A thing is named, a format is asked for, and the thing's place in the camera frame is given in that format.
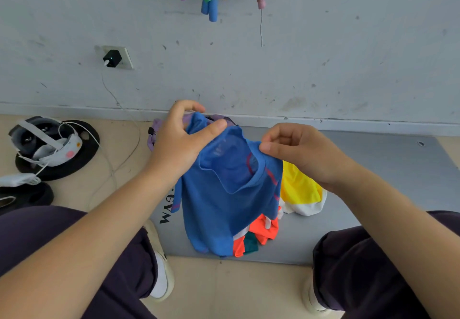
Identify blue sports shirt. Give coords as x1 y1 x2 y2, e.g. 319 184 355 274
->
171 112 284 257

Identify white shoe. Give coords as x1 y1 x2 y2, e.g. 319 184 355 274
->
143 219 176 302
301 268 346 318

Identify person's left hand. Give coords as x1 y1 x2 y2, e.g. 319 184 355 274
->
145 100 228 187

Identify white right shoe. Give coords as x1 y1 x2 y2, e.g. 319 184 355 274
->
301 268 346 318

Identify white wall socket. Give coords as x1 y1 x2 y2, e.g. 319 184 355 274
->
95 45 134 71

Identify white cloth strap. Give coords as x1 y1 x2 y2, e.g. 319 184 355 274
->
0 173 42 188

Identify dark purple trousers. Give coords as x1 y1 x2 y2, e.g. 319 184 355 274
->
0 205 460 319

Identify black round weight plate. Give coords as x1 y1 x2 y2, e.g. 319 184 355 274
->
15 120 101 182
0 182 55 216

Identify purple garment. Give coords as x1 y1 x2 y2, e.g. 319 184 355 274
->
147 114 236 152

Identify person's right forearm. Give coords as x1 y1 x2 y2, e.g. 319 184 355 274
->
325 162 460 319

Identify person's left forearm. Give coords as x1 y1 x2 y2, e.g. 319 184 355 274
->
0 166 184 319

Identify orange and white garment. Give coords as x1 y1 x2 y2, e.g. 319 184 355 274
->
232 205 283 258

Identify teal garment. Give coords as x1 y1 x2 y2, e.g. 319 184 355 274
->
243 232 259 255

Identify white headset with straps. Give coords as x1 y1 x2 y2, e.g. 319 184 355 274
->
8 116 83 168

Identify white charging cable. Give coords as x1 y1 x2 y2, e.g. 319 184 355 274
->
86 62 142 211

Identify person's right hand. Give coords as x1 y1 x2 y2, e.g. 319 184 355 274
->
259 123 357 193

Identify yellow and white garment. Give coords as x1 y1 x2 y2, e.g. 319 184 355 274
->
279 161 328 217

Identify white left shoe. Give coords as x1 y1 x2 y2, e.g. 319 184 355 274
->
143 219 176 302

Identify grey exercise mat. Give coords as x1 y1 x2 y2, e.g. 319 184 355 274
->
149 125 460 266

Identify black charger plug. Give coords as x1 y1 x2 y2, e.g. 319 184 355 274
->
103 49 123 68

